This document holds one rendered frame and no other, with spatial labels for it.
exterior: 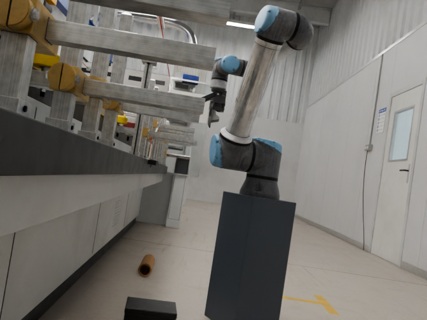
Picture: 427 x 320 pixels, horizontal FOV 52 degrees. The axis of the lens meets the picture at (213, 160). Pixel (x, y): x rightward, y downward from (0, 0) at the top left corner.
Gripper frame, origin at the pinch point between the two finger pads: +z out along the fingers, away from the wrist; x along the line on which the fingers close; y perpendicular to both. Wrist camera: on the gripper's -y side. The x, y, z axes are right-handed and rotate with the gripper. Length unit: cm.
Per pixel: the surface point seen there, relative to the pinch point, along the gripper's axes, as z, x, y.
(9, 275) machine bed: 65, -111, -46
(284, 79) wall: -260, 904, 151
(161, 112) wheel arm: 11, -100, -12
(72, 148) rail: 27, -157, -19
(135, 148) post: 20.2, -32.4, -31.5
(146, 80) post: -12.5, -31.7, -31.4
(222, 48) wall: -315, 903, -25
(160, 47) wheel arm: 11, -175, -3
